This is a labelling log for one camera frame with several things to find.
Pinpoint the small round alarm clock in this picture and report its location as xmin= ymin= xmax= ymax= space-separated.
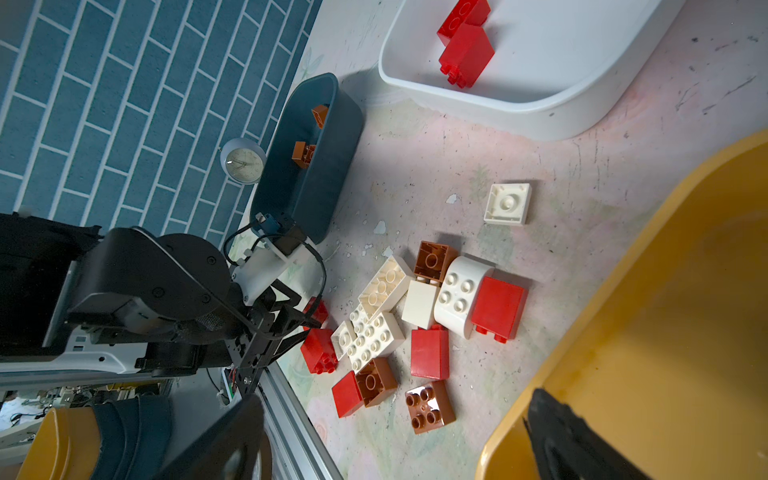
xmin=220 ymin=138 xmax=267 ymax=185

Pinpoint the dark teal plastic bin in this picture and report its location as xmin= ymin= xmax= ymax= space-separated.
xmin=251 ymin=73 xmax=364 ymax=244

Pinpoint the white square lego plate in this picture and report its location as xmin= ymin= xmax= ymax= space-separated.
xmin=483 ymin=183 xmax=532 ymax=226

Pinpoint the brown lego plate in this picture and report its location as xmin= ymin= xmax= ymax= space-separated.
xmin=291 ymin=141 xmax=316 ymax=169

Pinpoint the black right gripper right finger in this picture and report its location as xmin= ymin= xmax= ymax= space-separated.
xmin=524 ymin=388 xmax=647 ymax=479

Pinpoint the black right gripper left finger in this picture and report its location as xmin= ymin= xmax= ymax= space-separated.
xmin=154 ymin=395 xmax=264 ymax=480

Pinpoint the red lego brick pair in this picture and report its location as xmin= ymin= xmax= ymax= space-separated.
xmin=301 ymin=297 xmax=338 ymax=375

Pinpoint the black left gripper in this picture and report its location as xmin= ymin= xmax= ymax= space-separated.
xmin=65 ymin=227 xmax=321 ymax=395

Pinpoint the cream lego plate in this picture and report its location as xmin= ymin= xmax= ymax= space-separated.
xmin=346 ymin=312 xmax=405 ymax=374

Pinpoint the white plastic bin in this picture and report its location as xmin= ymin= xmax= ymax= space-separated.
xmin=378 ymin=1 xmax=683 ymax=141

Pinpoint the red lego brick front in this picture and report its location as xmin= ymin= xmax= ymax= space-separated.
xmin=332 ymin=371 xmax=364 ymax=418

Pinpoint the brown lego brick right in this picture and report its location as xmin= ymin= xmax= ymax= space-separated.
xmin=405 ymin=380 xmax=456 ymax=435

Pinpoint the yellow plastic bin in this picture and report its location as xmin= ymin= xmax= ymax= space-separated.
xmin=476 ymin=132 xmax=767 ymax=479

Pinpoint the cream long lego brick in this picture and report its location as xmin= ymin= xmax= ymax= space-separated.
xmin=358 ymin=255 xmax=414 ymax=319

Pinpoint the brown lego brick low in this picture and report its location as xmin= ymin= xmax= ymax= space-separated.
xmin=355 ymin=357 xmax=398 ymax=408

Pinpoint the white rounded lego brick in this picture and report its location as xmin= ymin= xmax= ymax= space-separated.
xmin=433 ymin=256 xmax=494 ymax=339

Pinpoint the brown lego brick in bin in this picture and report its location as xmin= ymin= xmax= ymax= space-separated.
xmin=312 ymin=104 xmax=329 ymax=129

